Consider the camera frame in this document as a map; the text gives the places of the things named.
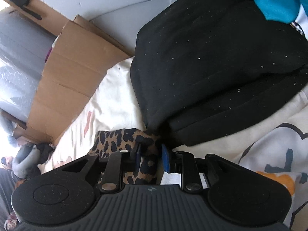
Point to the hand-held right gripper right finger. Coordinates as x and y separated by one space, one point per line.
166 160

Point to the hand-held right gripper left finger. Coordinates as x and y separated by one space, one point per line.
137 156

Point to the leopard print garment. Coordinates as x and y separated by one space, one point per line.
113 139

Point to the crumpled black clothes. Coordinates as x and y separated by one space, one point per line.
45 152

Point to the cream bear printed blanket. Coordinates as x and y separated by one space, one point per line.
113 105

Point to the folded black garment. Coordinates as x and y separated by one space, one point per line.
204 65

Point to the flat cardboard sheet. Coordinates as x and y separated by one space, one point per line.
69 77

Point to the grey neck pillow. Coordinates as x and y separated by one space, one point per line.
26 158

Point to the brown plush toy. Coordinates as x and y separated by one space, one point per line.
7 162

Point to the white plastic bag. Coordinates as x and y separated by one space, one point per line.
9 130

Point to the purple packet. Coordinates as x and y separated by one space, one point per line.
49 55

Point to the dark grey pillow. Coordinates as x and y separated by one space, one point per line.
6 192

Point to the purple paisley garment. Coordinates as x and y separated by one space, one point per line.
12 221

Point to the grey plastic wrapped panel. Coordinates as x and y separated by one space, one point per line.
21 65

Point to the tall cardboard box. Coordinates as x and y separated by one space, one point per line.
48 20

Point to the teal printed cloth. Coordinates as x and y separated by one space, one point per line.
276 2

